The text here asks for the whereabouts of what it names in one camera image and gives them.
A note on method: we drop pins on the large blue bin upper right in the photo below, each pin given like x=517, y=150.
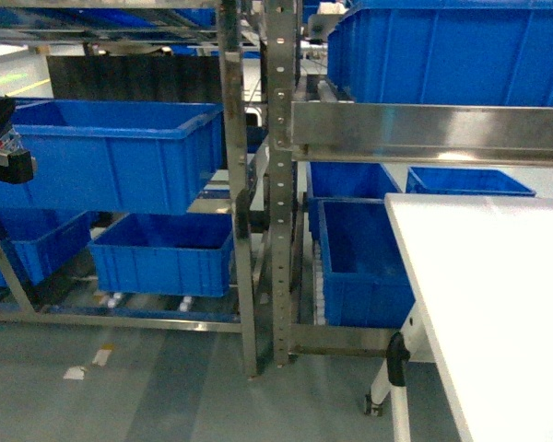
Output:
x=496, y=53

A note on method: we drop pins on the blue bin lower centre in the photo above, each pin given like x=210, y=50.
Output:
x=338, y=180

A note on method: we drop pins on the blue bin lower left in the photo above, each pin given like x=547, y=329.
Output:
x=365, y=280

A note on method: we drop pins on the steel rack upright post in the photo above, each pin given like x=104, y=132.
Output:
x=281, y=21

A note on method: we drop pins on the blue bin on left shelf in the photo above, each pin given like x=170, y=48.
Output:
x=116, y=156

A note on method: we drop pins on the blue bin lower right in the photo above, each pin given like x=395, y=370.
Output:
x=425, y=180

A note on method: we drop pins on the black back panel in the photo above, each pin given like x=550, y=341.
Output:
x=176, y=78

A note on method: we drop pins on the steel shelf front rail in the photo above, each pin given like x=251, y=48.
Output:
x=428, y=134

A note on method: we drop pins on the blue bin bottom left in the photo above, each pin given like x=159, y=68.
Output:
x=46, y=239

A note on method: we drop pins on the blue bin below left shelf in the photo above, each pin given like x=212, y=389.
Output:
x=170, y=255

